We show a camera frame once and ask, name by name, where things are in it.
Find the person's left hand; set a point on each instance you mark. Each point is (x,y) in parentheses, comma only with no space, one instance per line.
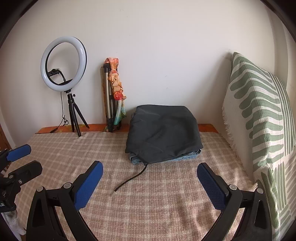
(13,221)

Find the light blue jeans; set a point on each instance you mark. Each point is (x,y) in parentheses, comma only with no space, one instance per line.
(136,160)

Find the beige plaid blanket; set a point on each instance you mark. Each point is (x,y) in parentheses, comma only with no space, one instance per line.
(150,208)

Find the folded silver tripod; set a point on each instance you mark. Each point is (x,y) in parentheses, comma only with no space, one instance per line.
(107,97)

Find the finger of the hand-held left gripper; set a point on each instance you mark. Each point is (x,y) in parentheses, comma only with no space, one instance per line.
(18,153)
(27,171)

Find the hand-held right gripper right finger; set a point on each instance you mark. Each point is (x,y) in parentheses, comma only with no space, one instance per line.
(211,185)

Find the small black tripod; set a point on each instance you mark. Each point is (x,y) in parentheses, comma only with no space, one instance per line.
(71,109)

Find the colourful floral scarf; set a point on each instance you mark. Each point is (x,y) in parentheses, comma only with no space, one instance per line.
(116,88)

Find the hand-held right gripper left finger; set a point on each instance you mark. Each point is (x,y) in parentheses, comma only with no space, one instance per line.
(90,185)

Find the dark grey pants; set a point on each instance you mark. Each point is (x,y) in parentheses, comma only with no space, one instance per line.
(161,129)

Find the green patterned white cushion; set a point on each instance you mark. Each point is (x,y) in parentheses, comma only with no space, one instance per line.
(254,104)

